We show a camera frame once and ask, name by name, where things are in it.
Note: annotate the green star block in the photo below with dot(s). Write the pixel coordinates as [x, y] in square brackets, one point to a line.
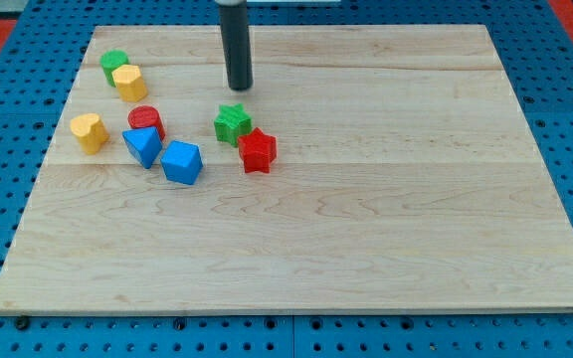
[231, 122]

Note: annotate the yellow heart block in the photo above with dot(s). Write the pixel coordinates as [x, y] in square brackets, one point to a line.
[90, 132]

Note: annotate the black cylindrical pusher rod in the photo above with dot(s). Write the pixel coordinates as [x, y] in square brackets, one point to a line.
[234, 26]

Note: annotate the light wooden board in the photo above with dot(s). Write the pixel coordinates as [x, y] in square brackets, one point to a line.
[407, 181]

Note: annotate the red cylinder block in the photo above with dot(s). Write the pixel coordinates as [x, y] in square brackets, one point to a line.
[146, 116]

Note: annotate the blue triangle block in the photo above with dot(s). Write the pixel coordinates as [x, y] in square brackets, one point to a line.
[144, 144]

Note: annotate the red star block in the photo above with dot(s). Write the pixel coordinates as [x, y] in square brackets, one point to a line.
[257, 151]

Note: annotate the green cylinder block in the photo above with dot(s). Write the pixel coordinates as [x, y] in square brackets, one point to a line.
[110, 61]

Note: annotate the yellow hexagon block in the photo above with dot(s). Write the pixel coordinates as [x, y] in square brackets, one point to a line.
[130, 83]

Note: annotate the blue cube block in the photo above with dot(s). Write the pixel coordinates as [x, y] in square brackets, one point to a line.
[182, 162]

